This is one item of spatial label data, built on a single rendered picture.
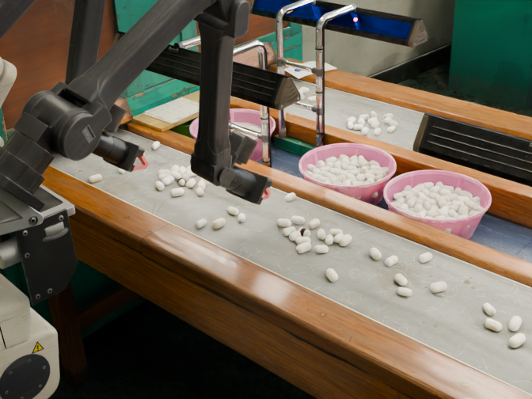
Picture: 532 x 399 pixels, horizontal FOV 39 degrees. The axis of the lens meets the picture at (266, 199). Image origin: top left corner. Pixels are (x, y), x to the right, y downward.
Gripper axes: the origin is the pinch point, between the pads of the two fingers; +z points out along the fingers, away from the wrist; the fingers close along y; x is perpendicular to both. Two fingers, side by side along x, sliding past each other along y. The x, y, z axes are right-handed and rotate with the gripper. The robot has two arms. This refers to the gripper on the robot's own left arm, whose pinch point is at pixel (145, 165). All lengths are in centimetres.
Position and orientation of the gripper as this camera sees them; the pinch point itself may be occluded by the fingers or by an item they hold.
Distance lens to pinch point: 192.8
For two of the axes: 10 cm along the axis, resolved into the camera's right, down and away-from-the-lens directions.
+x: -4.1, 9.1, -0.4
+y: -7.5, -3.0, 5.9
